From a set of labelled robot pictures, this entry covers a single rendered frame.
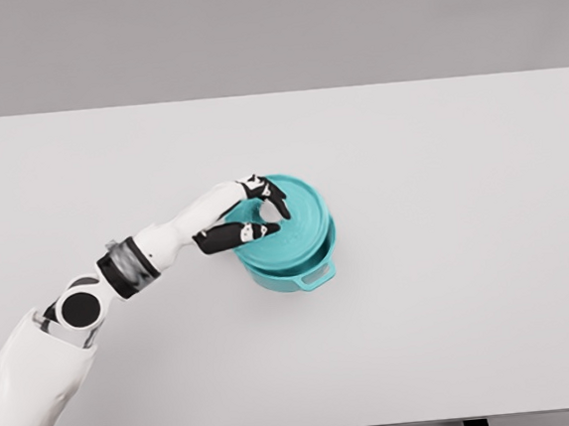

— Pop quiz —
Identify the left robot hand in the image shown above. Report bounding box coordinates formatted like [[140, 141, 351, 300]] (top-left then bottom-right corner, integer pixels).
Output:
[[172, 170, 296, 258]]

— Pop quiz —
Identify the teal pot lid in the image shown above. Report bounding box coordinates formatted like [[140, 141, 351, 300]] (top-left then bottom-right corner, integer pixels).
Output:
[[222, 170, 335, 279]]

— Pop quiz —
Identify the teal pot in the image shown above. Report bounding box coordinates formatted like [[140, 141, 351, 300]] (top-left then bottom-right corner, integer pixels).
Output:
[[234, 212, 343, 299]]

